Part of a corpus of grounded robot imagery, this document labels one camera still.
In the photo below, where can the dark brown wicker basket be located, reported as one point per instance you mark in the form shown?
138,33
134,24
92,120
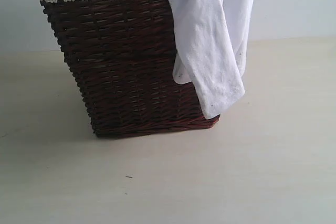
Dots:
121,54

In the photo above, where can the white t-shirt red lettering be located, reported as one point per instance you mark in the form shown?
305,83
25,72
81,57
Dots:
211,40

